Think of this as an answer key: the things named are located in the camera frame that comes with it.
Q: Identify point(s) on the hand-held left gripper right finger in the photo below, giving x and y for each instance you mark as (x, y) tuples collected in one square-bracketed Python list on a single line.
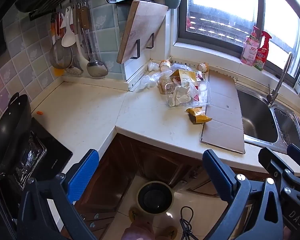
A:
[(217, 177)]

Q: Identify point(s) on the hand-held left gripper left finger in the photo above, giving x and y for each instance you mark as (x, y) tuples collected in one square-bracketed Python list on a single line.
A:
[(83, 172)]

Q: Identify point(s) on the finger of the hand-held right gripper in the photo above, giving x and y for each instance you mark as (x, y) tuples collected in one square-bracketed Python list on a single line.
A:
[(296, 153), (271, 158)]

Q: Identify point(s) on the round black trash bin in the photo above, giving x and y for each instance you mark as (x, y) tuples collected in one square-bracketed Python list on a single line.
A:
[(155, 197)]

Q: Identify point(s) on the orange white paper cake cup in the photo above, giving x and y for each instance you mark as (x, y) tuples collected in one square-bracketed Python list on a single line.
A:
[(165, 63), (203, 67)]

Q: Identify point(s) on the steel sink drain basket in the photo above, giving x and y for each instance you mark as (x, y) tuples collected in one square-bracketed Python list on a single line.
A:
[(287, 127)]

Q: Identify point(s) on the brown wooden cabinet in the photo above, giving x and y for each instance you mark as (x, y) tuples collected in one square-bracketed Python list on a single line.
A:
[(110, 180)]

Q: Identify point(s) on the black glass cooktop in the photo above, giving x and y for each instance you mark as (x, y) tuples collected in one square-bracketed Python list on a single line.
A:
[(55, 152)]

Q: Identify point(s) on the stainless steel sink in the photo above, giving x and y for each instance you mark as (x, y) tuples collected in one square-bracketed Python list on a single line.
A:
[(259, 115)]

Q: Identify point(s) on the crumpled aluminium foil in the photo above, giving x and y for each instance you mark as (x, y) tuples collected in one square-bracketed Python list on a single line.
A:
[(30, 155)]

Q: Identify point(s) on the flat cardboard sheet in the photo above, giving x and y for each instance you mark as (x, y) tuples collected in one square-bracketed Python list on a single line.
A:
[(222, 112)]

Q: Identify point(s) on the yellow slipper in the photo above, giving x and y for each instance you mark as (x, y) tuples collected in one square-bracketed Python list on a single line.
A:
[(168, 232), (134, 213)]

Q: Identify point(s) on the yellow snack wrapper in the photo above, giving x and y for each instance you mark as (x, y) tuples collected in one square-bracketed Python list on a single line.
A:
[(197, 115)]

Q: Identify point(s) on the steel faucet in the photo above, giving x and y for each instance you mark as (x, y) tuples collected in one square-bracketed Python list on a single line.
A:
[(279, 80)]

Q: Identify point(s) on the person's leg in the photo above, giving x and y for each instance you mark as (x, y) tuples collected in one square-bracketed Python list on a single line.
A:
[(137, 231)]

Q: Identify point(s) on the black wok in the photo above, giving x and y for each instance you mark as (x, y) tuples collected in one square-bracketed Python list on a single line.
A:
[(10, 135)]

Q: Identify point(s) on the clear plastic tray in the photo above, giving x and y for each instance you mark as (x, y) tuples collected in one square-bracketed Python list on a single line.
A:
[(202, 95)]

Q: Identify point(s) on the crumpled white tissue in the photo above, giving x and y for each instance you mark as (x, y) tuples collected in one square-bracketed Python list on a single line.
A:
[(181, 92)]

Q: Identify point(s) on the red spray bottle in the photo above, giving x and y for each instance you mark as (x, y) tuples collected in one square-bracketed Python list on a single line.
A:
[(262, 52)]

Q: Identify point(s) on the clear biscuit packet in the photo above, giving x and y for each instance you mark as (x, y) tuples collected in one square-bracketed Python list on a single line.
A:
[(162, 82)]

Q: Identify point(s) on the pink refill pouch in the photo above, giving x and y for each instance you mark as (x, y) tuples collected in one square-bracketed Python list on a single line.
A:
[(251, 47)]

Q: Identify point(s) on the clear pouch with blue print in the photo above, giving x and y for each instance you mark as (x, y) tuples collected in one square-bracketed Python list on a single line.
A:
[(181, 67)]

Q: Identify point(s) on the metal mesh strainer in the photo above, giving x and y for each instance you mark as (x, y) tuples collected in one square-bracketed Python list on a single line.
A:
[(61, 55)]

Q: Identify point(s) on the black metal board holder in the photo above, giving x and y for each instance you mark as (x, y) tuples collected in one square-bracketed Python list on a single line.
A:
[(138, 51)]

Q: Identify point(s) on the white rice paddle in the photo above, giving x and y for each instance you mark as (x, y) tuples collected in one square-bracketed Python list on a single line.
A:
[(68, 33)]

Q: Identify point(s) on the wooden cutting board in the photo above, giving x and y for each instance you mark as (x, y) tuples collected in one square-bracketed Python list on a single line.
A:
[(142, 30)]

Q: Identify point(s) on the red cloth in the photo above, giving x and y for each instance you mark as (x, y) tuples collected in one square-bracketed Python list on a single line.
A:
[(189, 23)]

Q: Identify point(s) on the dark window frame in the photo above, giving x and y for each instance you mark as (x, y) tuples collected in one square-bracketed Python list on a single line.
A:
[(182, 37)]

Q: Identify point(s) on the black utensil rail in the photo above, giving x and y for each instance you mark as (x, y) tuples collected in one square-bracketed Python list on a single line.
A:
[(45, 11)]

